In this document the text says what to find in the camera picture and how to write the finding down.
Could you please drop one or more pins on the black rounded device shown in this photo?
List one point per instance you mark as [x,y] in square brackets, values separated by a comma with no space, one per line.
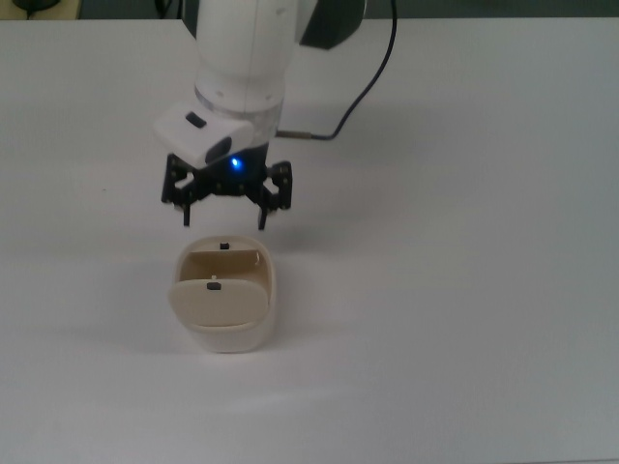
[36,4]

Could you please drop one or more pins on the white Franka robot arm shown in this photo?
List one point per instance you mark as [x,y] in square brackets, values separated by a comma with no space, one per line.
[242,48]

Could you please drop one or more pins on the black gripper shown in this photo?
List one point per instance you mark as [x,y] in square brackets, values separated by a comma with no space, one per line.
[232,182]

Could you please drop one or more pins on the small white lidded bin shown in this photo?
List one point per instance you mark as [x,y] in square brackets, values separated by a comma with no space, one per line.
[227,338]

